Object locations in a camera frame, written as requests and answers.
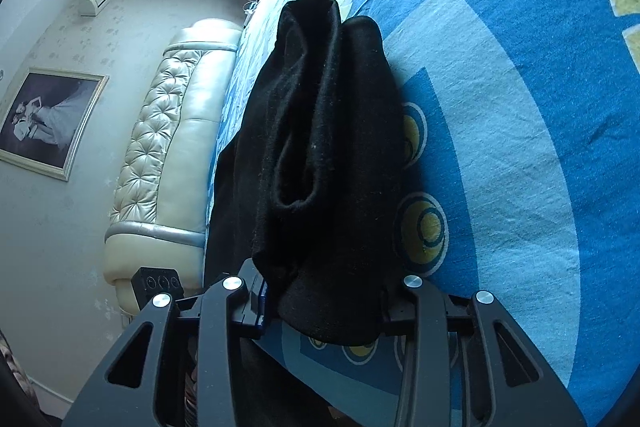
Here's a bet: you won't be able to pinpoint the black studded pants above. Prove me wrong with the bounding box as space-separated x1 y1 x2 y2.
205 0 405 346

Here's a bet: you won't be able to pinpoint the cream tufted leather headboard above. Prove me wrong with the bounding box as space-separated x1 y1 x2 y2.
103 18 242 317

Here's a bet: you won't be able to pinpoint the framed wedding photo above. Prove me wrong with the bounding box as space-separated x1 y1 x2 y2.
1 67 108 182

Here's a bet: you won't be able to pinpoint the blue patterned bed sheet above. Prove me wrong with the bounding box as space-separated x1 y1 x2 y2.
216 0 639 425

